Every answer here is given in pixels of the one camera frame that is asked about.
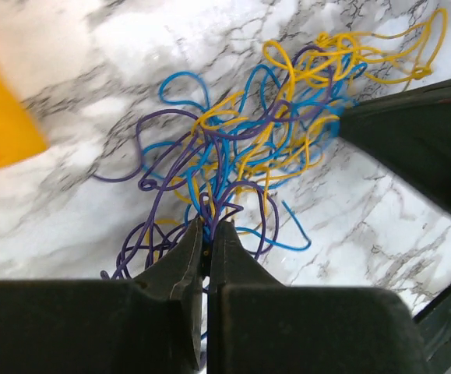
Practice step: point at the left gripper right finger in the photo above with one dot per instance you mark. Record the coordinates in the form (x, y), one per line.
(258, 325)

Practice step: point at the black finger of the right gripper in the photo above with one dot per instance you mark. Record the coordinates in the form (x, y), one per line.
(410, 134)

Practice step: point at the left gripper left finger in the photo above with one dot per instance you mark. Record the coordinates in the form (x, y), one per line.
(149, 324)

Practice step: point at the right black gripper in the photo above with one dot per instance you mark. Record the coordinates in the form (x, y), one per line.
(434, 323)

